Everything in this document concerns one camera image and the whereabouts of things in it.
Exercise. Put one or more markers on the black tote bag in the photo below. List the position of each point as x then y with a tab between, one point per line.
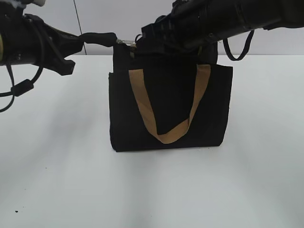
170	86

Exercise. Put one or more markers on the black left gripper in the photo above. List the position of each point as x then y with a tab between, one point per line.
51	45

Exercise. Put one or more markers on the tan front bag handle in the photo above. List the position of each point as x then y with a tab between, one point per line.
144	105

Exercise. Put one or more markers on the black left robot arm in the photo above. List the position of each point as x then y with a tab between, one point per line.
27	39

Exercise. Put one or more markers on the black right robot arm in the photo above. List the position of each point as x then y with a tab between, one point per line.
240	16

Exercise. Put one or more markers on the silver metal clip keyring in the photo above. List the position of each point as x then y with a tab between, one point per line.
130	43

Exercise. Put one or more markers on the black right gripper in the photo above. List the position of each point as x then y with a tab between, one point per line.
188	26

